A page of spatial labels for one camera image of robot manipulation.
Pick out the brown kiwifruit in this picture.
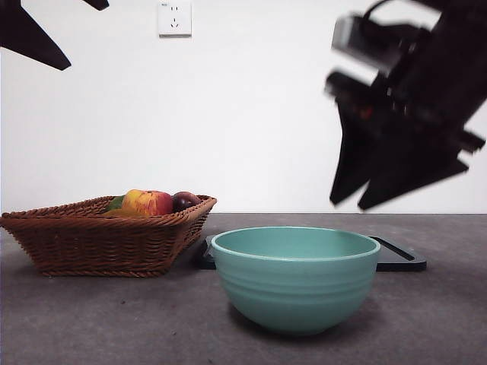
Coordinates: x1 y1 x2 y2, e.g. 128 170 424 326
101 208 134 219

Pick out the dark rectangular tray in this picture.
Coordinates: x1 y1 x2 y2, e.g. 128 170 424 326
196 234 428 272

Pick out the brown wicker basket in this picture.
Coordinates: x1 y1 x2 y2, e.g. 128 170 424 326
0 195 218 278

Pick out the teal ribbed bowl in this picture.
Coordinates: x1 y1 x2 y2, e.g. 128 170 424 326
210 226 382 336

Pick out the white wall power socket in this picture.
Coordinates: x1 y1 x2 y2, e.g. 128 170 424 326
158 0 193 39

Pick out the dark purple fruit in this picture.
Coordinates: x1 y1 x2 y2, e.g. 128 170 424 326
171 191 202 214

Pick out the black right camera cable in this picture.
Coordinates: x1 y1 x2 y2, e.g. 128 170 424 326
360 0 400 27

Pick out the red yellow apple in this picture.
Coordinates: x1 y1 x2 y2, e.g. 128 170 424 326
121 189 175 218

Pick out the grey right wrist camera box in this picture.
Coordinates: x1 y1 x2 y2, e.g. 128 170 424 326
331 13 404 75

